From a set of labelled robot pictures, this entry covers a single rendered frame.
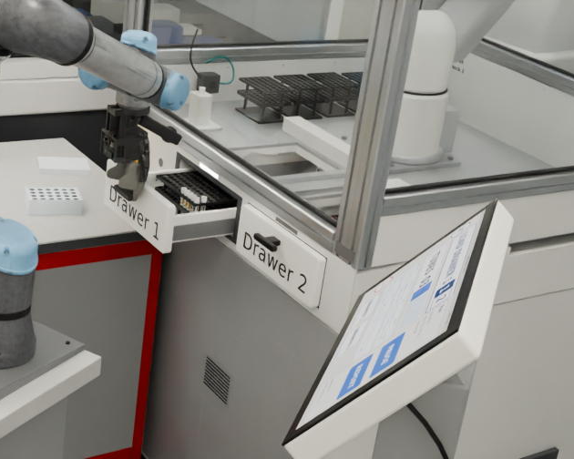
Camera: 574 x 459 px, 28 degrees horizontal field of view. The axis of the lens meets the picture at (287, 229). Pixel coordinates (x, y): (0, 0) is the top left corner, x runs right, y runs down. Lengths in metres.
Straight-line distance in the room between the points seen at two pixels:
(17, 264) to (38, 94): 1.32
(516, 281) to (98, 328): 0.99
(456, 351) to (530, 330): 1.18
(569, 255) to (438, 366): 1.17
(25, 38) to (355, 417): 0.83
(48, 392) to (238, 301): 0.64
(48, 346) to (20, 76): 1.23
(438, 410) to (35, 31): 0.87
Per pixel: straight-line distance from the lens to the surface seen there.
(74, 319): 2.73
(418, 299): 1.72
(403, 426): 1.75
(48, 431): 2.18
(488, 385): 2.64
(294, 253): 2.31
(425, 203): 2.23
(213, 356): 2.68
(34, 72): 3.23
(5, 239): 1.99
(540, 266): 2.57
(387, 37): 2.06
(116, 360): 2.85
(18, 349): 2.06
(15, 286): 2.01
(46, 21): 1.91
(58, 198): 2.73
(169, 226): 2.41
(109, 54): 2.04
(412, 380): 1.50
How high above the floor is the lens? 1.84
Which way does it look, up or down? 23 degrees down
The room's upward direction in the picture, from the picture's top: 9 degrees clockwise
